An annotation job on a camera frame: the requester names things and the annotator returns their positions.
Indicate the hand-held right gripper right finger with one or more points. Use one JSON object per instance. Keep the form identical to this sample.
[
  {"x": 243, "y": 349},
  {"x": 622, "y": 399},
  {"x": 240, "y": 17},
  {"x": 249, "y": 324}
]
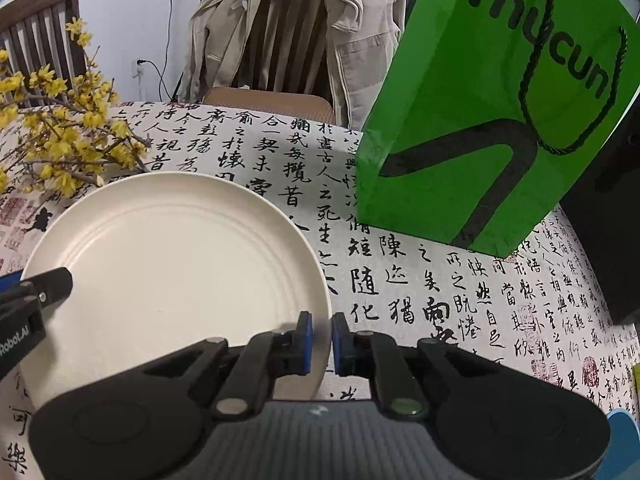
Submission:
[{"x": 337, "y": 347}]

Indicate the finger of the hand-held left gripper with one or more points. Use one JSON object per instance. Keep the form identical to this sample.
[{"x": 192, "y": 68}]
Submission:
[
  {"x": 52, "y": 285},
  {"x": 10, "y": 281}
]

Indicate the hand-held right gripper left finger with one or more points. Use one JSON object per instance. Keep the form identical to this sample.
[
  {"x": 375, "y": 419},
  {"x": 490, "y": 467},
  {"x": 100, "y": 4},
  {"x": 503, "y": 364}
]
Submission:
[{"x": 309, "y": 345}]

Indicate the cream plate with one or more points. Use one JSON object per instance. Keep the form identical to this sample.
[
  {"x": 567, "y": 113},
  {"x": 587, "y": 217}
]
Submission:
[{"x": 175, "y": 260}]

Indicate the blue bowl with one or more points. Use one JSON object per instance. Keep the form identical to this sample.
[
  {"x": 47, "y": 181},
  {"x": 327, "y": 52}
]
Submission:
[{"x": 627, "y": 445}]

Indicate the yellow flower branch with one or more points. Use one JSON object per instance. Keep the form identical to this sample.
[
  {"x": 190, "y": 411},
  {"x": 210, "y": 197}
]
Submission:
[{"x": 60, "y": 150}]

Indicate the dark wooden chair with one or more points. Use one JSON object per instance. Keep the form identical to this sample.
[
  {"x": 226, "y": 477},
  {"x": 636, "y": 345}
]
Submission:
[
  {"x": 285, "y": 35},
  {"x": 30, "y": 35}
]

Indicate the green paper bag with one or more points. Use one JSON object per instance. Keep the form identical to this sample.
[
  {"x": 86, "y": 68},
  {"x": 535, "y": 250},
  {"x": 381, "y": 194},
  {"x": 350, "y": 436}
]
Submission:
[{"x": 450, "y": 110}]

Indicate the beige jacket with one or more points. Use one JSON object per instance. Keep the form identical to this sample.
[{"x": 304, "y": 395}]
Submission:
[{"x": 360, "y": 60}]

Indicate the black paper bag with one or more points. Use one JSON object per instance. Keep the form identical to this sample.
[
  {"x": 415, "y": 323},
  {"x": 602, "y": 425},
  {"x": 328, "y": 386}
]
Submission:
[{"x": 610, "y": 235}]

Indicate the wall socket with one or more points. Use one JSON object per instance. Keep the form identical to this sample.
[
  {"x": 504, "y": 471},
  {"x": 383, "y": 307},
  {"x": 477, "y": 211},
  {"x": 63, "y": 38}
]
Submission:
[{"x": 138, "y": 71}]

